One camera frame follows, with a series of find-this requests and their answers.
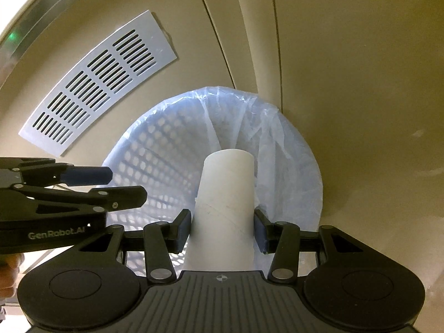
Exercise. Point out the stainless steel trim strip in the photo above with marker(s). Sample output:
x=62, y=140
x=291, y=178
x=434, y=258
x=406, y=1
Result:
x=31, y=20

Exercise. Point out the white mesh waste basket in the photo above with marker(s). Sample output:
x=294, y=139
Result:
x=156, y=152

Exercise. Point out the white paper cup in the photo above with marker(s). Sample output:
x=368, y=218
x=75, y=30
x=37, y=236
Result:
x=222, y=197

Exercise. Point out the person's left hand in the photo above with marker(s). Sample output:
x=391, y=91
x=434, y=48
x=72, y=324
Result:
x=8, y=274

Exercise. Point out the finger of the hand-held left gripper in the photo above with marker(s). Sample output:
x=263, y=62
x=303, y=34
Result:
x=88, y=175
x=121, y=197

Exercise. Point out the white slotted vent grille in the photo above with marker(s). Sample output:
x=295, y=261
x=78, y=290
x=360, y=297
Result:
x=152, y=31

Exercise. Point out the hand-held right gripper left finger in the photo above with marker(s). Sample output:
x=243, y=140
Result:
x=183, y=233

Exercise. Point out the basket with plastic liner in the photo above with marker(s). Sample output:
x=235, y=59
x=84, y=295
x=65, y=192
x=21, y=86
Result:
x=281, y=138

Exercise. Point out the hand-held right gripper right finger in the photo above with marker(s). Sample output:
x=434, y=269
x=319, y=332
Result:
x=261, y=231

